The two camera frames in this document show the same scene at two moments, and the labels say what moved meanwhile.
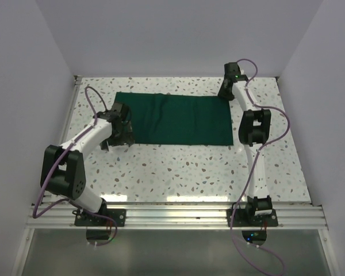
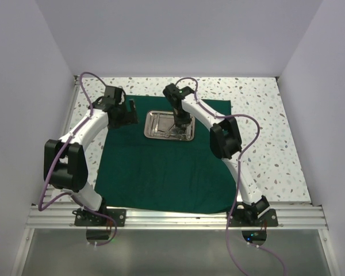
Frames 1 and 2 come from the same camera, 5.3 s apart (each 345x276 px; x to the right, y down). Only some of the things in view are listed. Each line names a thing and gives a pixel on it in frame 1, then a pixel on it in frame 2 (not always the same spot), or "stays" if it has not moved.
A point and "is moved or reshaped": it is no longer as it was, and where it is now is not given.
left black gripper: (126, 138) → (130, 117)
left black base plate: (119, 215) stays
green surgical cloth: (177, 119) is moved or reshaped
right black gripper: (222, 94) → (179, 121)
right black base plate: (240, 219) stays
